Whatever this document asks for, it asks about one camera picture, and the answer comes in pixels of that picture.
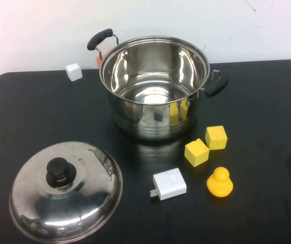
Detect steel lid with black knob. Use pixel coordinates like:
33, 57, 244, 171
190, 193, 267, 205
9, 141, 123, 244

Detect yellow cube with chipped corner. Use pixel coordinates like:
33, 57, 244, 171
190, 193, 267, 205
184, 138, 210, 168

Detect white power adapter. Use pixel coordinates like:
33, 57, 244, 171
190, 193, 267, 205
149, 167, 188, 201

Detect orange cube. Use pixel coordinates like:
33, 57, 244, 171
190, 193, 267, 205
96, 53, 108, 69

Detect white cube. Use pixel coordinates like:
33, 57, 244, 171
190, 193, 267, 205
65, 63, 83, 82

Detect yellow rubber duck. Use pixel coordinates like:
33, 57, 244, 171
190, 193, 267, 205
206, 166, 234, 198

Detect stainless steel pot black handles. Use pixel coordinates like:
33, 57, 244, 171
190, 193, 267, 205
86, 28, 231, 141

